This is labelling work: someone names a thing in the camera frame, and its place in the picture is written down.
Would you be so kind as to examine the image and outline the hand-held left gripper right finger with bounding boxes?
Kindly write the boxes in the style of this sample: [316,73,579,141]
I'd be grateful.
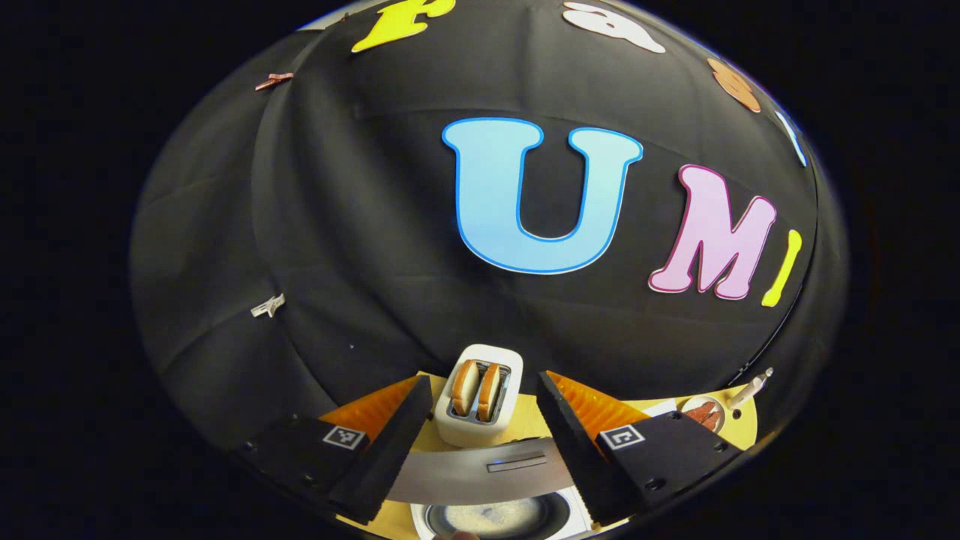
[536,370,743,526]

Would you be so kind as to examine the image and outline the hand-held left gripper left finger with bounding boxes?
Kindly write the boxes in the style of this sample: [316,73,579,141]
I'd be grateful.
[232,375,434,526]

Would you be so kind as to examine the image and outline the white rice cooker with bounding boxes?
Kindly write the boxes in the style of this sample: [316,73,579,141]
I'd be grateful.
[386,437,601,540]

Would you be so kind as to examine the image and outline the small white rice portion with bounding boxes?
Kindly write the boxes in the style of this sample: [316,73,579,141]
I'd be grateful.
[446,499,552,530]

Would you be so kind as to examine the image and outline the white toaster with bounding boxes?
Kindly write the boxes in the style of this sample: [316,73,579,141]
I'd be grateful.
[433,344,524,449]

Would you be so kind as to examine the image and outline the toasted bread slice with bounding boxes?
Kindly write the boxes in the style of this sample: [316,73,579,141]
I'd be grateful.
[477,362,503,423]
[451,359,481,418]

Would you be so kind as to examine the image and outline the white round plate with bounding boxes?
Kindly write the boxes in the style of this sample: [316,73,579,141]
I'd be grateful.
[681,396,727,434]

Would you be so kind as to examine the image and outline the clear bottle pink label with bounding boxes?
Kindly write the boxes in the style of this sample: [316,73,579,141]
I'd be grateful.
[726,367,775,410]

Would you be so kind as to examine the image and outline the black backdrop cloth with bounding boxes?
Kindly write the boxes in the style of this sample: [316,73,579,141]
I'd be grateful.
[129,0,848,451]

